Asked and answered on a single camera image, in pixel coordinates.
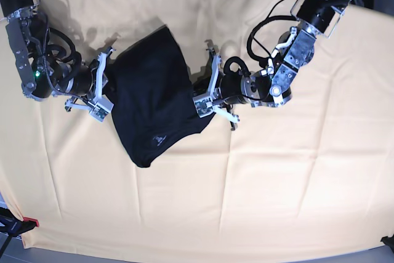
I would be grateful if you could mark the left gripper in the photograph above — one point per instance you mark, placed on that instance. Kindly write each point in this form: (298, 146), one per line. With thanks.
(234, 88)

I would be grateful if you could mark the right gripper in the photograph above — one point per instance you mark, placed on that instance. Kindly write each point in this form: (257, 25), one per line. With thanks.
(87, 82)

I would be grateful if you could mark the dark blue T-shirt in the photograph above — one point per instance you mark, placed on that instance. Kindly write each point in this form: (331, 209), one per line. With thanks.
(152, 94)

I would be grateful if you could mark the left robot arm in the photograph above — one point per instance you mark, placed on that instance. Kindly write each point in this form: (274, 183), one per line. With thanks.
(295, 48)

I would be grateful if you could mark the yellow table cloth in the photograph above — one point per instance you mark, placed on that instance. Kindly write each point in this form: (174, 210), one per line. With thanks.
(313, 178)

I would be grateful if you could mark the red black table clamp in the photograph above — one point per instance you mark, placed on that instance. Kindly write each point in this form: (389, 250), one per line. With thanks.
(13, 226)

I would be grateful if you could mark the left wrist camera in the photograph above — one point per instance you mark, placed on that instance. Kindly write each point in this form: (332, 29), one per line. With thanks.
(204, 105)

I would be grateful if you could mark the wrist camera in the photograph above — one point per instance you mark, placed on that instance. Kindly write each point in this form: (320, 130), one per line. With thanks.
(204, 105)
(101, 109)

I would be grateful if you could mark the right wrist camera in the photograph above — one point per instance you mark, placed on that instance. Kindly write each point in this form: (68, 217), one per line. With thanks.
(101, 109)

